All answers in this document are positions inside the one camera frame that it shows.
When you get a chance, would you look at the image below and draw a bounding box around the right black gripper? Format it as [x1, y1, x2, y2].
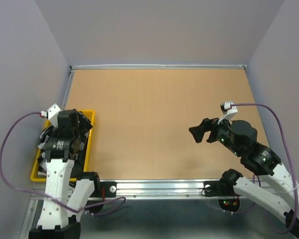
[188, 113, 242, 156]

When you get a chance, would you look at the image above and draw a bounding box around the black white checkered shirt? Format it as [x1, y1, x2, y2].
[37, 125, 55, 177]

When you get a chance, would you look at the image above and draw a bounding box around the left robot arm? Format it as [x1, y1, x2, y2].
[28, 104, 101, 239]

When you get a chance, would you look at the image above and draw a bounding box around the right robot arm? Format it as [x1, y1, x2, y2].
[189, 118, 299, 239]

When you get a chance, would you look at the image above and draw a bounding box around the dark shirt in bin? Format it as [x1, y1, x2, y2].
[44, 135, 88, 178]

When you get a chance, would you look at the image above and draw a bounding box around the yellow plastic bin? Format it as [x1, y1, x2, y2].
[30, 110, 95, 182]

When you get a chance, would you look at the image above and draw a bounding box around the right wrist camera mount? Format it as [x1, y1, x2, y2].
[217, 101, 238, 124]

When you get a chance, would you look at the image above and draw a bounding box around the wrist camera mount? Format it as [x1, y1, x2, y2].
[217, 101, 238, 124]
[40, 104, 61, 127]

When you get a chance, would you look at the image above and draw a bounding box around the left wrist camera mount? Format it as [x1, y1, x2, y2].
[40, 104, 61, 127]

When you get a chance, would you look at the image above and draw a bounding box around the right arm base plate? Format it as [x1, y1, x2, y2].
[201, 180, 235, 197]

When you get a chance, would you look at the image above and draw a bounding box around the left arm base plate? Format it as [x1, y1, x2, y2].
[90, 181, 117, 199]

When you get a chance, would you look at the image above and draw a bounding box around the aluminium front rail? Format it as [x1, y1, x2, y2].
[29, 178, 296, 201]

